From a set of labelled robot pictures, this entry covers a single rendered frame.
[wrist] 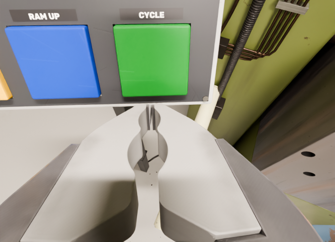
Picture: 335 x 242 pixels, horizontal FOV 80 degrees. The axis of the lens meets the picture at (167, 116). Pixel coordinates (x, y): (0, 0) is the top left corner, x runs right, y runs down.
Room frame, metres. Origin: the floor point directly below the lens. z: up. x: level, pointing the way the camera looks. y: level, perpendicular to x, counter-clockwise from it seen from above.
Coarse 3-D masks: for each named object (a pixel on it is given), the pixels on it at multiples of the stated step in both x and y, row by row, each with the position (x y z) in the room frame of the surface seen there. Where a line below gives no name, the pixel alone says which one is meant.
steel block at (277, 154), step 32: (320, 64) 0.34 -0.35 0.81; (288, 96) 0.34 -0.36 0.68; (320, 96) 0.24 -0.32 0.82; (288, 128) 0.22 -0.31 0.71; (320, 128) 0.17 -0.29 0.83; (256, 160) 0.19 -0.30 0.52; (288, 160) 0.14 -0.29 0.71; (320, 160) 0.13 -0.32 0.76; (288, 192) 0.10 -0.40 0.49; (320, 192) 0.09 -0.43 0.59
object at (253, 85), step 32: (320, 0) 0.36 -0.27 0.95; (224, 32) 0.41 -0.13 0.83; (256, 32) 0.39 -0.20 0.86; (288, 32) 0.37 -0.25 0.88; (320, 32) 0.35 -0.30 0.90; (224, 64) 0.40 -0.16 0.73; (256, 64) 0.38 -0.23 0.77; (288, 64) 0.35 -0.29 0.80; (224, 96) 0.39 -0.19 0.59; (256, 96) 0.36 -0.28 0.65; (224, 128) 0.37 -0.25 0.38
